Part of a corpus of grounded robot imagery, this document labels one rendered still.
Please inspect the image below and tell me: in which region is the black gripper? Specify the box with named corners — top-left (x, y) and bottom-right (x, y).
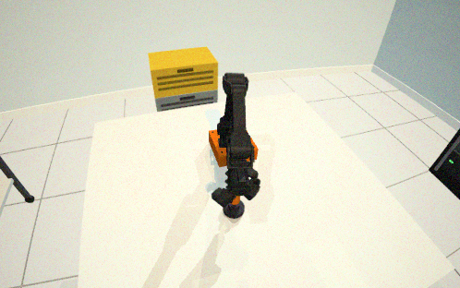
top-left (212, 169), bottom-right (259, 208)

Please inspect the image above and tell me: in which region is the orange knob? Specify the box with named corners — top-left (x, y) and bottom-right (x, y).
top-left (231, 196), bottom-right (240, 205)

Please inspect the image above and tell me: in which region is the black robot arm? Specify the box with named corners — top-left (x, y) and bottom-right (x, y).
top-left (217, 73), bottom-right (261, 200)

